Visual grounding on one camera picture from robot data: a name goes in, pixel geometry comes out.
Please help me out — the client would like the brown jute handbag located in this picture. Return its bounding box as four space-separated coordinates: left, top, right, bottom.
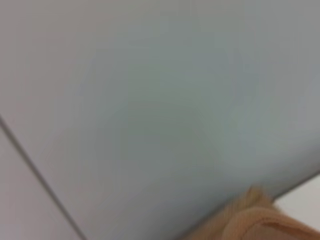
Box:
194 184 320 240

